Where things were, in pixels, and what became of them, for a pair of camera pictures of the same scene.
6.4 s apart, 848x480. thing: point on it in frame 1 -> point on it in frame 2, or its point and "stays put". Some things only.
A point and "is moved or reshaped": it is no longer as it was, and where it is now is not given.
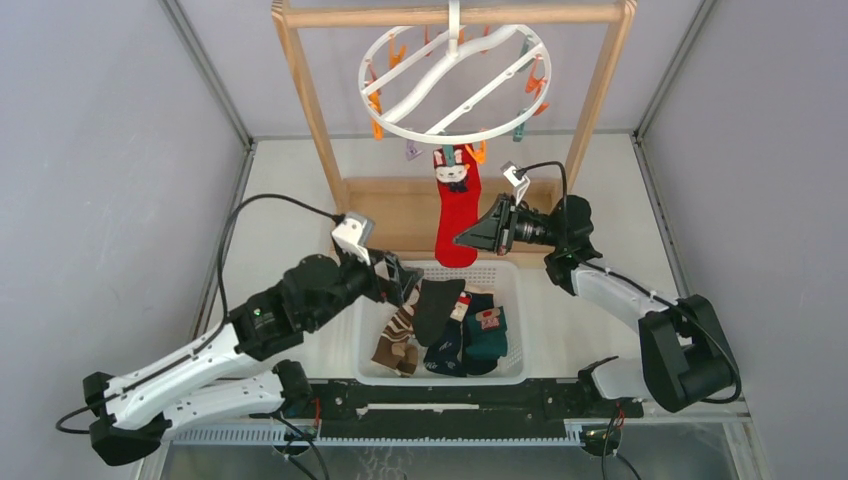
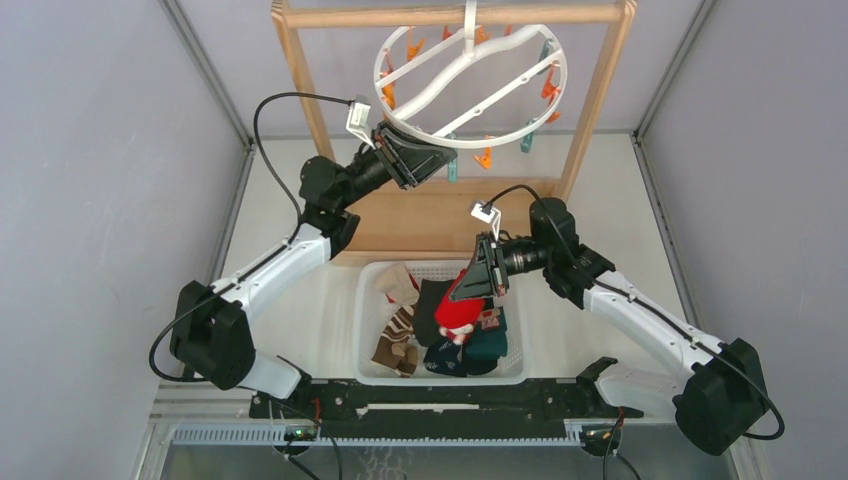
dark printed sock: x=448 y=357 stays put
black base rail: x=528 y=410 stays put
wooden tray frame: x=399 y=213 stays put
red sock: x=459 y=203 -> x=457 y=319
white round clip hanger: x=454 y=83 is moved or reshaped
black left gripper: x=400 y=280 -> x=410 y=160
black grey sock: x=435 y=301 stays put
